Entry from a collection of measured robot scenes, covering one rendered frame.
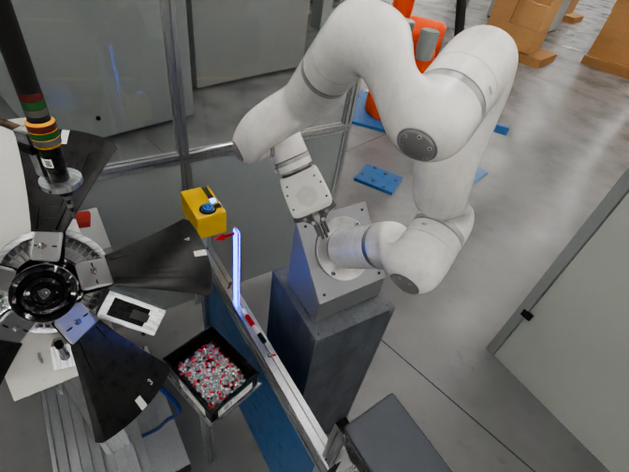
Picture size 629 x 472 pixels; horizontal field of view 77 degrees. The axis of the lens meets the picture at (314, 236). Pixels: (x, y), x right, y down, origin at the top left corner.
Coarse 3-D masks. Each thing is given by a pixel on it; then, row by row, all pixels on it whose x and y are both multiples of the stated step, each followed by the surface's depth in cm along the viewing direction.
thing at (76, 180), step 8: (16, 128) 67; (16, 136) 67; (24, 136) 66; (24, 144) 67; (32, 144) 68; (24, 152) 68; (32, 152) 67; (32, 160) 70; (40, 160) 70; (40, 168) 70; (40, 176) 72; (48, 176) 72; (72, 176) 73; (80, 176) 73; (40, 184) 70; (48, 184) 70; (56, 184) 71; (64, 184) 71; (72, 184) 71; (80, 184) 73; (48, 192) 70; (56, 192) 70; (64, 192) 71
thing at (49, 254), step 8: (40, 232) 86; (48, 232) 85; (56, 232) 84; (32, 240) 86; (40, 240) 86; (48, 240) 85; (56, 240) 84; (32, 248) 86; (40, 248) 86; (48, 248) 85; (56, 248) 84; (32, 256) 86; (40, 256) 85; (48, 256) 84; (56, 256) 84
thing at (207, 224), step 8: (184, 192) 133; (192, 192) 134; (200, 192) 135; (184, 200) 131; (192, 200) 131; (200, 200) 131; (208, 200) 132; (216, 200) 132; (184, 208) 134; (192, 208) 128; (200, 208) 128; (192, 216) 128; (200, 216) 125; (208, 216) 126; (216, 216) 128; (224, 216) 130; (192, 224) 132; (200, 224) 126; (208, 224) 128; (216, 224) 130; (224, 224) 132; (200, 232) 129; (208, 232) 131; (216, 232) 133
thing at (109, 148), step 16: (64, 144) 87; (80, 144) 87; (96, 144) 87; (112, 144) 87; (80, 160) 86; (96, 160) 86; (32, 176) 87; (96, 176) 85; (32, 192) 87; (80, 192) 85; (32, 208) 87; (48, 208) 85; (64, 208) 84; (32, 224) 87; (48, 224) 85; (64, 224) 84
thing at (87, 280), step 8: (80, 264) 91; (88, 264) 91; (96, 264) 92; (104, 264) 92; (80, 272) 89; (88, 272) 89; (96, 272) 90; (104, 272) 91; (80, 280) 87; (88, 280) 88; (104, 280) 89; (112, 280) 89; (88, 288) 86
